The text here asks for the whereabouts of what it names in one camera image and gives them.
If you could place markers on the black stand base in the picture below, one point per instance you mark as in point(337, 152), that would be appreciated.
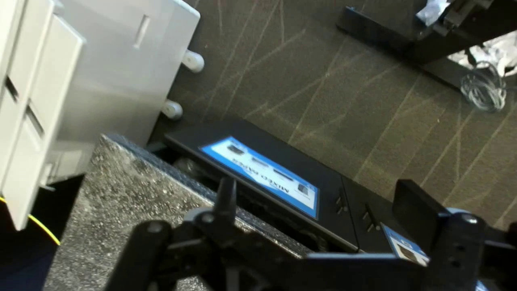
point(408, 38)

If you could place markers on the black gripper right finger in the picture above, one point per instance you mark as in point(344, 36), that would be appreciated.
point(457, 253)

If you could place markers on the grey crumpled tape piece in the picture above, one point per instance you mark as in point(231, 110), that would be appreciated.
point(433, 10)

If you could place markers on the blue mixed paper sign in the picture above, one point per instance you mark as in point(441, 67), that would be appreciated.
point(258, 172)
point(404, 248)

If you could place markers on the large white office printer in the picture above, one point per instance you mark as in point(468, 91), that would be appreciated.
point(106, 65)

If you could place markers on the clear plastic wrap bundle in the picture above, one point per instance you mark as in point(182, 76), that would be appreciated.
point(481, 89)

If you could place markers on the black recycle bin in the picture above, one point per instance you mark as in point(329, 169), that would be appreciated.
point(279, 222)

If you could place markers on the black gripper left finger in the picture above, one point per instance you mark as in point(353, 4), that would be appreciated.
point(177, 259)

